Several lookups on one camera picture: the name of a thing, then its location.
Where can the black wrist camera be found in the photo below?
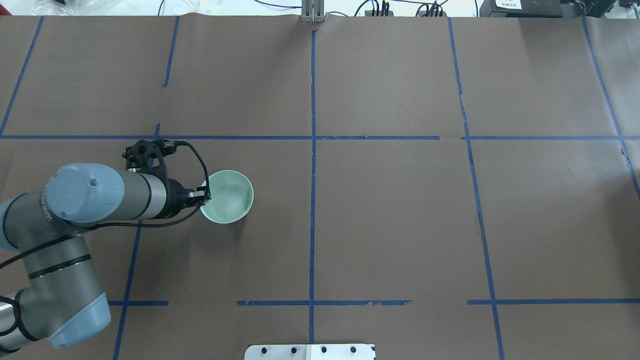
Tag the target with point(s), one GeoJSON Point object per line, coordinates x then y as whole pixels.
{"type": "Point", "coordinates": [148, 156]}

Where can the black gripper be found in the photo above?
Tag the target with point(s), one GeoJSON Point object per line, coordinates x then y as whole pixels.
{"type": "Point", "coordinates": [177, 198]}

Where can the aluminium frame post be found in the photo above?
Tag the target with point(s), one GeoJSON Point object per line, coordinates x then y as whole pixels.
{"type": "Point", "coordinates": [313, 11]}

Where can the mint green bowl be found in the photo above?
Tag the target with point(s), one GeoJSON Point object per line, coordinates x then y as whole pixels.
{"type": "Point", "coordinates": [232, 196]}

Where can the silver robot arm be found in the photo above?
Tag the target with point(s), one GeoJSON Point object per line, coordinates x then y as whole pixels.
{"type": "Point", "coordinates": [65, 301]}

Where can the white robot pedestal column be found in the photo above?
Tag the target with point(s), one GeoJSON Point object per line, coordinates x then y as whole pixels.
{"type": "Point", "coordinates": [326, 351]}

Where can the black computer box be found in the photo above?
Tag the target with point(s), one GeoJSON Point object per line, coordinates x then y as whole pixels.
{"type": "Point", "coordinates": [544, 8]}

